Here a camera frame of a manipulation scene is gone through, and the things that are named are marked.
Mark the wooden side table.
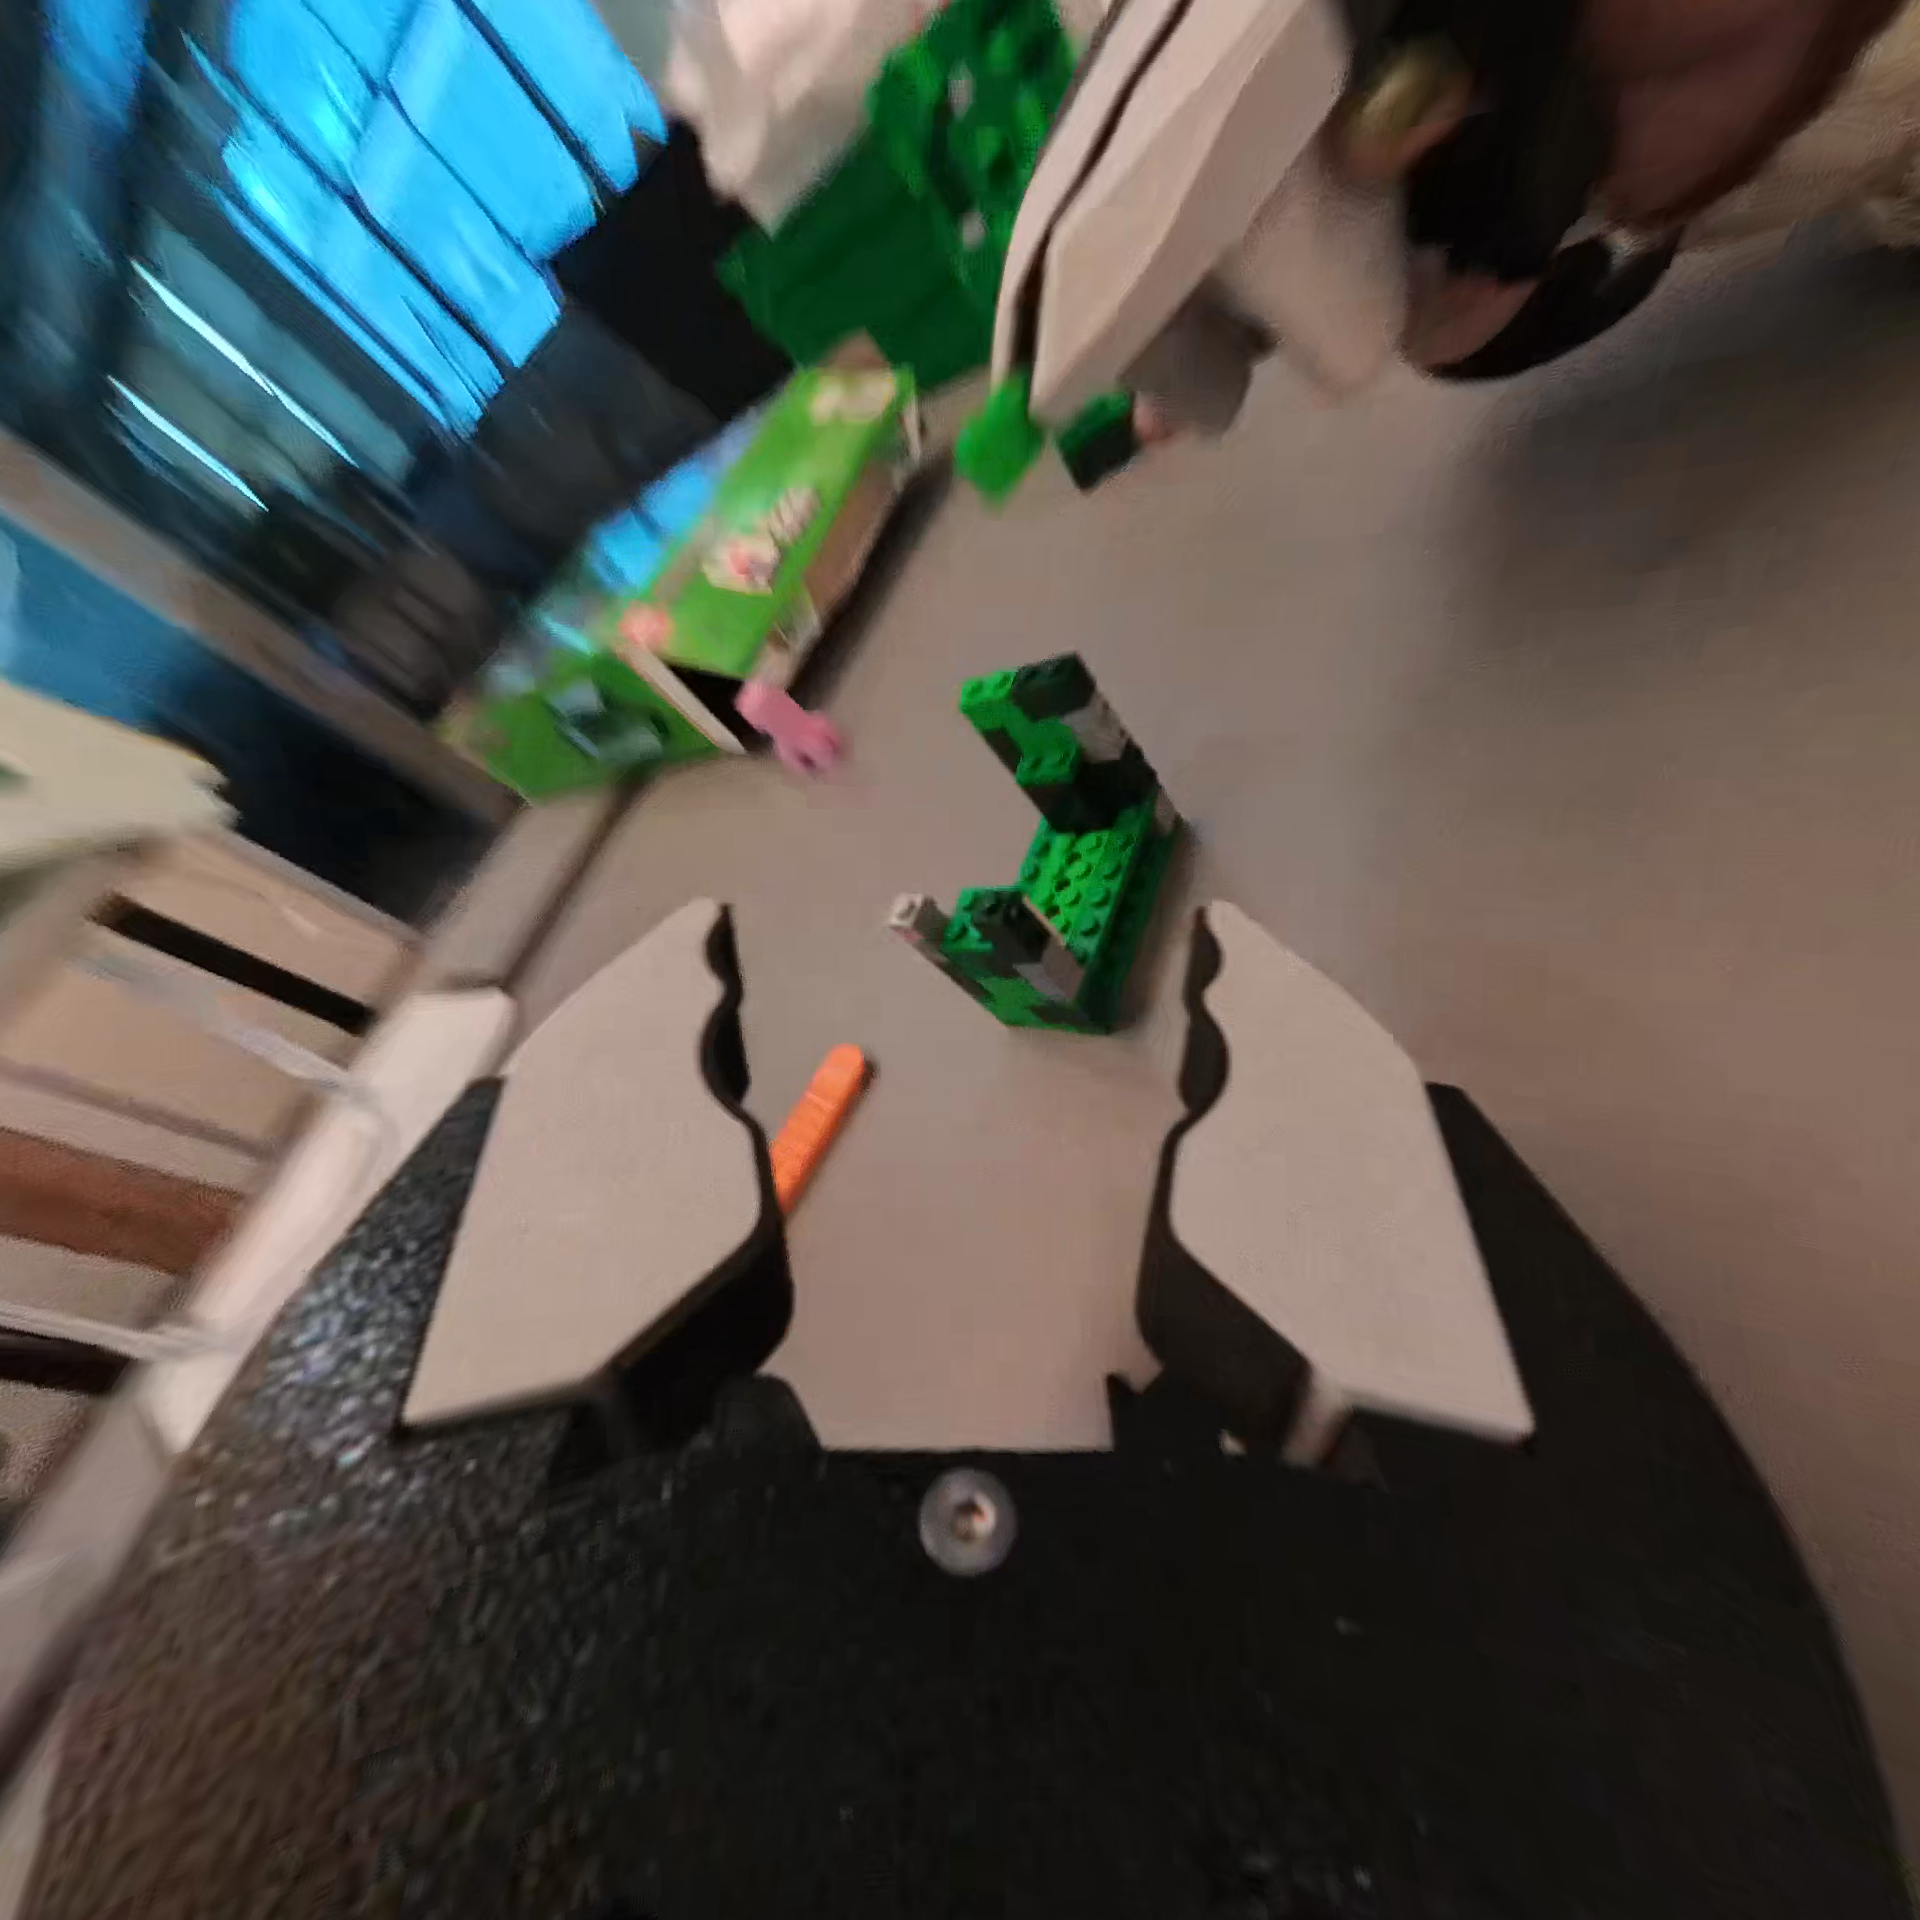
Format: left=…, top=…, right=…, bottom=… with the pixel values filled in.
left=0, top=1125, right=250, bottom=1279

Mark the orange brick separator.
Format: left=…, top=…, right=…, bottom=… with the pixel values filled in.
left=768, top=1043, right=876, bottom=1217

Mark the green and grey lego build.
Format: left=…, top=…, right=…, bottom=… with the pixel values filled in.
left=884, top=651, right=1184, bottom=1039

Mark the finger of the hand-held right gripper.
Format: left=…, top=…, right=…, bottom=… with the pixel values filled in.
left=989, top=0, right=1191, bottom=375
left=1032, top=0, right=1355, bottom=435

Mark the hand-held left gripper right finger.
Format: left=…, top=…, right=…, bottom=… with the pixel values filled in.
left=1132, top=902, right=1538, bottom=1470

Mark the pink lego pig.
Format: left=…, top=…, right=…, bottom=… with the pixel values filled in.
left=731, top=680, right=848, bottom=779

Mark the dark green lego brick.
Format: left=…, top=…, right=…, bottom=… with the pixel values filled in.
left=1057, top=394, right=1145, bottom=495

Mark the green lego set box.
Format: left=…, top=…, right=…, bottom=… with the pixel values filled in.
left=442, top=360, right=923, bottom=806

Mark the bright green lego brick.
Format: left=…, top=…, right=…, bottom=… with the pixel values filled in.
left=951, top=368, right=1051, bottom=506

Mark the person's right hand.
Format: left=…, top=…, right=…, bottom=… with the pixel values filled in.
left=1351, top=0, right=1896, bottom=379

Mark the person's right forearm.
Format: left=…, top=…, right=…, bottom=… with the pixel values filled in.
left=1696, top=30, right=1920, bottom=256

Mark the white crumpled paper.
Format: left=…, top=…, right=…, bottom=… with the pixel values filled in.
left=661, top=0, right=963, bottom=227

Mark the large green creeper lego model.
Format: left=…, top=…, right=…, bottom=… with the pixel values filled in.
left=717, top=0, right=1081, bottom=394

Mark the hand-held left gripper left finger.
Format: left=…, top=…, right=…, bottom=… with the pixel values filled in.
left=399, top=897, right=799, bottom=1449

